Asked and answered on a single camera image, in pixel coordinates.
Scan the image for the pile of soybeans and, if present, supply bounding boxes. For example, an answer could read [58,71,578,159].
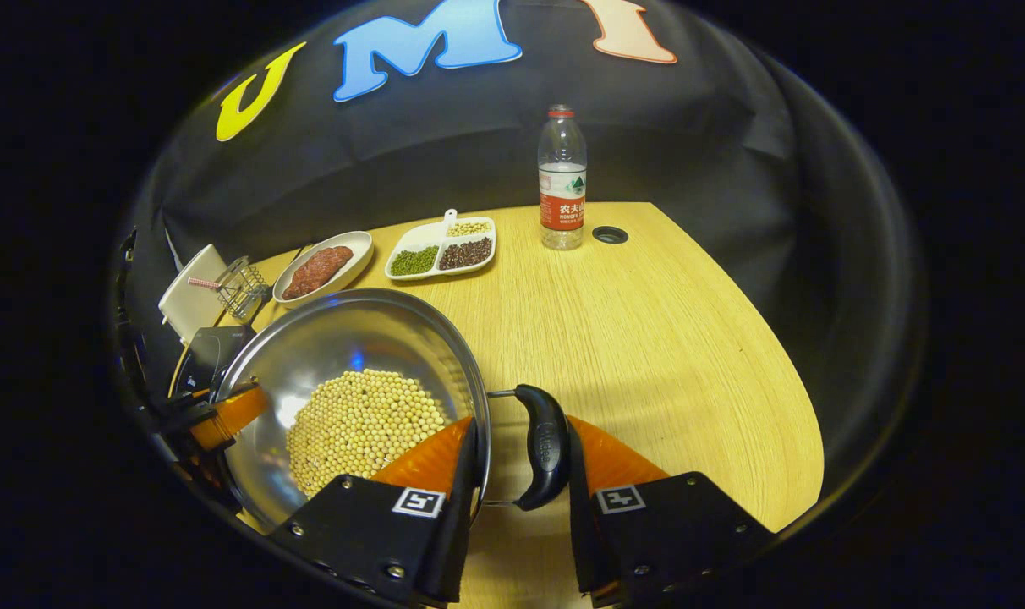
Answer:
[286,370,452,498]

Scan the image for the green mung beans portion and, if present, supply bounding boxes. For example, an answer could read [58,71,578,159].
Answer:
[389,245,440,277]

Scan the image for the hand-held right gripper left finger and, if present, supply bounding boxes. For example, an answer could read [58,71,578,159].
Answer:
[267,416,480,606]

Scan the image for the white round plate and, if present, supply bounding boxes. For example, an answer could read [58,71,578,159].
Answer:
[272,231,375,307]

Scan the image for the red meat slice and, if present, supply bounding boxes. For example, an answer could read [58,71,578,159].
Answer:
[310,246,354,284]
[282,262,323,301]

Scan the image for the white divided dish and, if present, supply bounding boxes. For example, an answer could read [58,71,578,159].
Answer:
[384,209,497,282]

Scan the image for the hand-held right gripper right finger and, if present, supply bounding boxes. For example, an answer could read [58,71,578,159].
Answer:
[566,414,776,606]

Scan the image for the wire mesh basket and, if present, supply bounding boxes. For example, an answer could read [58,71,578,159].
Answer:
[217,256,270,321]

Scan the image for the dark red beans portion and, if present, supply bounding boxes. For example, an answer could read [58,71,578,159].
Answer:
[438,237,493,272]

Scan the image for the black backdrop cloth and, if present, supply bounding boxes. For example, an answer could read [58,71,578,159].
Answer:
[119,0,924,475]

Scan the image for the clear plastic water bottle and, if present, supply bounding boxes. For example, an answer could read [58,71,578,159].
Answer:
[538,104,588,251]

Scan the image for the white toaster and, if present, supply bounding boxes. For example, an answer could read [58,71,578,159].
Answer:
[158,244,228,345]

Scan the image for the black induction cooktop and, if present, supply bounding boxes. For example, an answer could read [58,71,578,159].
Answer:
[172,326,258,398]

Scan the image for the stainless steel pot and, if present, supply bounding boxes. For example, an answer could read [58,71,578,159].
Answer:
[212,288,573,529]

